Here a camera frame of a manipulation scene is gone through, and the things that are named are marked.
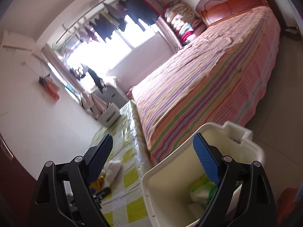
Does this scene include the bed with striped sheet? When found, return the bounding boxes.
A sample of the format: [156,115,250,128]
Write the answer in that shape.
[131,6,282,163]

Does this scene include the red wooden door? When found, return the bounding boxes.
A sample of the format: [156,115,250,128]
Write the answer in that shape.
[0,132,38,227]

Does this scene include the white desktop organizer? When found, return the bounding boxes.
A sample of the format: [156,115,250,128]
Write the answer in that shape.
[98,103,121,127]

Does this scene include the stack of folded quilts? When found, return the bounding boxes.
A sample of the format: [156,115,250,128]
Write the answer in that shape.
[164,0,206,45]

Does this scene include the black hanging garment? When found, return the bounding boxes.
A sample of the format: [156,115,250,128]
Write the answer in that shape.
[86,67,105,94]

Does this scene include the row of hanging clothes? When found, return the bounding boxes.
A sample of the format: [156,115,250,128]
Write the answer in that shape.
[78,0,161,44]

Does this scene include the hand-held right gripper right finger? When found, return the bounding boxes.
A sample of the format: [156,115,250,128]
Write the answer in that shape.
[192,132,277,227]

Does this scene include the red object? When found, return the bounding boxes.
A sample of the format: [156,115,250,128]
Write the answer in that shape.
[277,187,301,227]

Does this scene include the white plastic bin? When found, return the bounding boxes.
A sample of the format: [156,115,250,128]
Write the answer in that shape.
[142,120,266,227]

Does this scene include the beige hanging cloth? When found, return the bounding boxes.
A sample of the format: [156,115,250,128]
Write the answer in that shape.
[80,92,108,116]

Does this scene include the yellow checked tablecloth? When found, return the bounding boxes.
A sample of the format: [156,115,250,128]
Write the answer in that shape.
[91,99,166,227]

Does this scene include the wall air conditioner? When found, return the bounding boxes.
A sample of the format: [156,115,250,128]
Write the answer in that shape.
[1,30,36,51]

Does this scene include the green and white plastic bag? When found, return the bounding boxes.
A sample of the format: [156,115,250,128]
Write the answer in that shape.
[189,174,219,205]

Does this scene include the rack of hanging socks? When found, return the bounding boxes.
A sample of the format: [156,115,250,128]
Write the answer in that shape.
[70,65,87,81]

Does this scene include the window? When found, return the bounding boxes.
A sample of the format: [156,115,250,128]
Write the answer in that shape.
[63,14,164,76]

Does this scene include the orange fruit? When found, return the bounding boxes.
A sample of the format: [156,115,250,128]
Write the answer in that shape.
[91,175,106,193]

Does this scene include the orange hanging cloth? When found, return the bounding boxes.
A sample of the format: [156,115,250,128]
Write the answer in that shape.
[39,74,61,100]

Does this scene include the wooden headboard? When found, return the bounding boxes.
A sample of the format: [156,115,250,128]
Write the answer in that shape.
[195,0,270,27]

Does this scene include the white plush toy silver patch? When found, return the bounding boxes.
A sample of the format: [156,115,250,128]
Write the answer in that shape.
[102,158,123,187]

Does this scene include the small black object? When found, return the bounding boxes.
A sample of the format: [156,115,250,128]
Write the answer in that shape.
[93,187,112,200]

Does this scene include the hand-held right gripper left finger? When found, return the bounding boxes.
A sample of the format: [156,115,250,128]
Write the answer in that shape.
[28,133,114,227]

